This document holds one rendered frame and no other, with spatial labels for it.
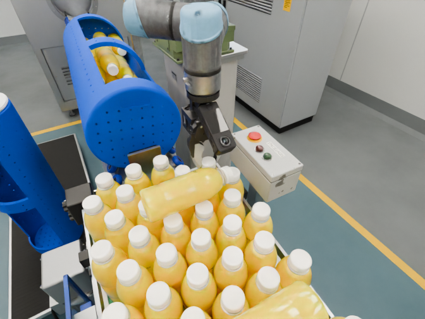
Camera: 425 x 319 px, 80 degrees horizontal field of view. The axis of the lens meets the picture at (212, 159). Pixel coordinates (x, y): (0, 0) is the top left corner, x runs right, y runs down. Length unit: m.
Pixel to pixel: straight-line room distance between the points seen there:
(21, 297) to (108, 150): 1.13
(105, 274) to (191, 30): 0.47
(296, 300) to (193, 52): 0.42
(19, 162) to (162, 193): 0.93
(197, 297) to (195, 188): 0.20
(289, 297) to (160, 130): 0.59
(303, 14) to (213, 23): 1.74
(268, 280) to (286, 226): 1.43
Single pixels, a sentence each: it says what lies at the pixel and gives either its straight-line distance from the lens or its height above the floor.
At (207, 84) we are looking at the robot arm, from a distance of 0.51.
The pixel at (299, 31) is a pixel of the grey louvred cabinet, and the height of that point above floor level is 0.96.
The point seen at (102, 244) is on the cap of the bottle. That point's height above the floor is 1.10.
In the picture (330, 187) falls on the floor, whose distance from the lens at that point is 2.26.
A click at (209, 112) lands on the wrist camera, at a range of 0.54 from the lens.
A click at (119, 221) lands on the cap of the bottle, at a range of 0.57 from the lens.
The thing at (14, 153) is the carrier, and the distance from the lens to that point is 1.32.
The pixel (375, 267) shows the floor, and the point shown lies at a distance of 1.97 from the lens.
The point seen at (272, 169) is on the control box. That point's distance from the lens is 0.65.
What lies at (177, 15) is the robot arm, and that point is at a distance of 0.59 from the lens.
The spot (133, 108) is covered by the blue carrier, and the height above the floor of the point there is 1.17.
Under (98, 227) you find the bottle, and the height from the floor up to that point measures 1.04.
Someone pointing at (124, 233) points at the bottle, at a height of 1.06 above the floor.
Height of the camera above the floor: 1.54
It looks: 43 degrees down
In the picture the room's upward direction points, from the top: straight up
